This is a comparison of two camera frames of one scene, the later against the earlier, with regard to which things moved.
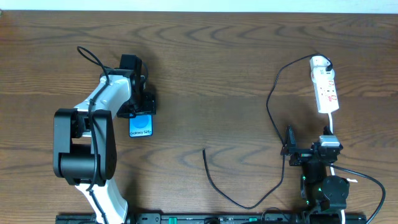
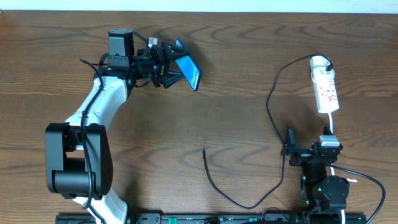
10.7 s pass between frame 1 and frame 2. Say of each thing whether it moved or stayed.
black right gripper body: stayed
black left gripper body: moved
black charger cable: stayed
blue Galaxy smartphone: moved
